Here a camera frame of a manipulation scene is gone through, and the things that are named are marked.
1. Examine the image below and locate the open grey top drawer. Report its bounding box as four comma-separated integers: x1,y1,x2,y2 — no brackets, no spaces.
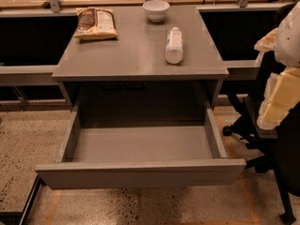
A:
36,108,246,189

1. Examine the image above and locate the brown snack bag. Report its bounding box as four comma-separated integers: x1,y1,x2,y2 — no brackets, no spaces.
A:
73,7,118,40

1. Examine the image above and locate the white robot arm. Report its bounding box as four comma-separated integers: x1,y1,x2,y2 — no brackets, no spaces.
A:
254,2,300,129

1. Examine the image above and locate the blue plastic bottle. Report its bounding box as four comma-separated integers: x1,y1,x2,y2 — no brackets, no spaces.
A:
165,27,183,64

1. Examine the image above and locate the black office chair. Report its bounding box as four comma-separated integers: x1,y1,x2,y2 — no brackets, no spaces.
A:
222,3,300,225

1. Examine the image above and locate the grey drawer cabinet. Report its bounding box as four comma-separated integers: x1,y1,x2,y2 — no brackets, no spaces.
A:
51,5,230,129

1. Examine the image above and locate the white ceramic bowl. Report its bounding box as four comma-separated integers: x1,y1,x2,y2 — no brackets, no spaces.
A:
142,0,170,23

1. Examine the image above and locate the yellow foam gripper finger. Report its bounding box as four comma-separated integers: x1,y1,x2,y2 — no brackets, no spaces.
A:
257,67,300,130

